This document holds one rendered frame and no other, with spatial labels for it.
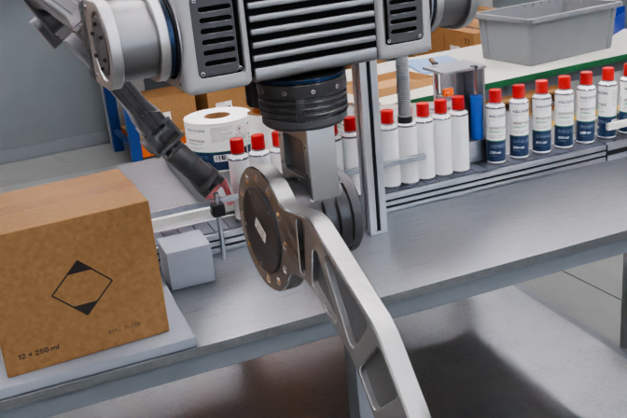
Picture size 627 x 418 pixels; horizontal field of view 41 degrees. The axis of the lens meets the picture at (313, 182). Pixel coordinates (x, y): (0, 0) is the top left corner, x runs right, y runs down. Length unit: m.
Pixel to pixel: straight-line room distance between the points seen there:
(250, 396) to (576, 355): 1.00
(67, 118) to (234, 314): 4.74
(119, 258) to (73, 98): 4.80
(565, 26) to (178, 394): 2.42
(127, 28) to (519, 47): 2.98
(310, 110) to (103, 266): 0.55
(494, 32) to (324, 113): 2.88
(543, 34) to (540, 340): 1.63
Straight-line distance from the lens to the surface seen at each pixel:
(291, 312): 1.69
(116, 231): 1.54
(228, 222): 2.04
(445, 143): 2.21
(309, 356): 2.72
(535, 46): 3.91
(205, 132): 2.41
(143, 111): 1.86
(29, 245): 1.52
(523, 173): 2.33
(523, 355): 2.69
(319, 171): 1.25
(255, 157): 2.00
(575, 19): 4.05
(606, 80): 2.50
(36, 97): 6.28
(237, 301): 1.76
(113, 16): 1.12
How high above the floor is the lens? 1.61
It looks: 19 degrees down
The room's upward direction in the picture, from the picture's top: 5 degrees counter-clockwise
